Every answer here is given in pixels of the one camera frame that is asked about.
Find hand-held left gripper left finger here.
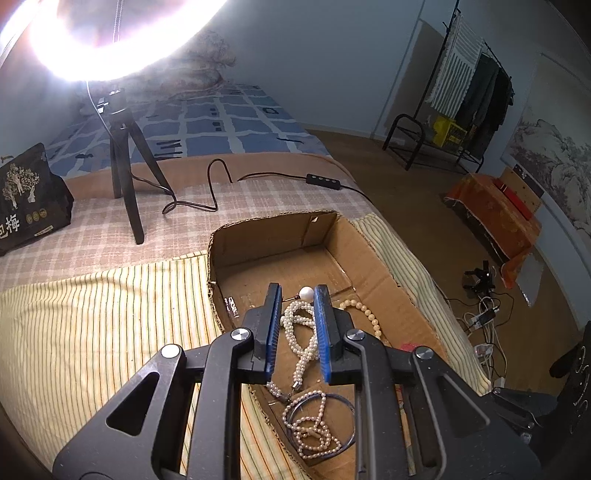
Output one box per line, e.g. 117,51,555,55
52,282,283,480

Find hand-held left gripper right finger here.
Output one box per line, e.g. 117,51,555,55
314,285,541,480

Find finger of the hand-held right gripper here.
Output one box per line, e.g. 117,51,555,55
492,387,559,428
549,344,591,379

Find white pearl necklace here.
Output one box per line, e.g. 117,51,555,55
265,298,321,402

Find cardboard box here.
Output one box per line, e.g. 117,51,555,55
206,210,451,480

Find small pearl strand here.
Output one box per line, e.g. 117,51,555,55
293,392,345,460

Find black floor gadget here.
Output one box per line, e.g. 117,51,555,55
464,261,497,294

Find pink checked bedsheet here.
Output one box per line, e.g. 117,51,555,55
0,154,384,296

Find orange cloth covered box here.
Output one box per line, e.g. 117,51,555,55
444,173,543,289

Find red flat box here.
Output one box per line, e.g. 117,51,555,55
493,180,534,220

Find yellow striped blanket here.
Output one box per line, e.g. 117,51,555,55
0,215,491,480

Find blue patterned bedsheet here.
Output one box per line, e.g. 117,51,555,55
44,83,333,181

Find black clothes rack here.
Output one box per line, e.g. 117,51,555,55
383,0,515,171

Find black tripod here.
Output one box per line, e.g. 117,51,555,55
97,88,176,245

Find yellow crate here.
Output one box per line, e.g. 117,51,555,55
431,115,467,148

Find black tree print bag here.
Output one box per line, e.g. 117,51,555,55
0,142,75,257

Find folded patterned quilt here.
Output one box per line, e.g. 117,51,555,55
78,30,237,116

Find dark hanging clothes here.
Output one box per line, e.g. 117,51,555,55
455,53,515,155

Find striped hanging towel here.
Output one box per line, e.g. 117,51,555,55
425,16,485,116

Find cream bead bracelet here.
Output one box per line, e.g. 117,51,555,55
339,299,383,340

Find blue wire bangle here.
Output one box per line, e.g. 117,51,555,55
283,390,357,457

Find tangle of floor cables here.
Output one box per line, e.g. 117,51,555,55
445,295,515,393

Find black inline cable switch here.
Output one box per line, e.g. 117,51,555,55
305,174,345,189

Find black light cable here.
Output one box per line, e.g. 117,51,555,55
85,80,391,215

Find landscape wall painting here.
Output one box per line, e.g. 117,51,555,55
501,51,591,232

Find ring light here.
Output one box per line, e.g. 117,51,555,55
0,0,229,86

